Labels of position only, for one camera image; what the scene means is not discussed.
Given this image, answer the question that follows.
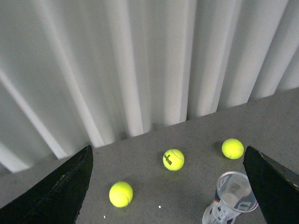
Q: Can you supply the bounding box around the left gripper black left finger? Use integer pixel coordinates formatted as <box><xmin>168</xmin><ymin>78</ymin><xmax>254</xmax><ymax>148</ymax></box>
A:
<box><xmin>0</xmin><ymin>145</ymin><xmax>93</xmax><ymax>224</ymax></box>

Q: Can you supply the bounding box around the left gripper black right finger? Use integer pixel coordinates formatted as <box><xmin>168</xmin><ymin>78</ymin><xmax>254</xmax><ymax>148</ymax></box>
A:
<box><xmin>243</xmin><ymin>146</ymin><xmax>299</xmax><ymax>224</ymax></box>

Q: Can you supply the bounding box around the clear plastic tennis ball can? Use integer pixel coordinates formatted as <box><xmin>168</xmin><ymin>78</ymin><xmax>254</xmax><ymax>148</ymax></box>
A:
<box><xmin>202</xmin><ymin>171</ymin><xmax>258</xmax><ymax>224</ymax></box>

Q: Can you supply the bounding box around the yellow tennis ball near can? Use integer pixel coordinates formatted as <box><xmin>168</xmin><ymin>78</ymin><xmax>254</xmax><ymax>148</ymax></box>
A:
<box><xmin>221</xmin><ymin>139</ymin><xmax>244</xmax><ymax>160</ymax></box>

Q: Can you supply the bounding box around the yellow Wilson tennis ball middle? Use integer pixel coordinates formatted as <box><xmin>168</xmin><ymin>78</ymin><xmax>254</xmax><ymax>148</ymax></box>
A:
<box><xmin>163</xmin><ymin>149</ymin><xmax>185</xmax><ymax>171</ymax></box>

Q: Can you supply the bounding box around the white pleated curtain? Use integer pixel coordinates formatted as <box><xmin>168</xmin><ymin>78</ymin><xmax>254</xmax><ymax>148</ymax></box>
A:
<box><xmin>0</xmin><ymin>0</ymin><xmax>299</xmax><ymax>175</ymax></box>

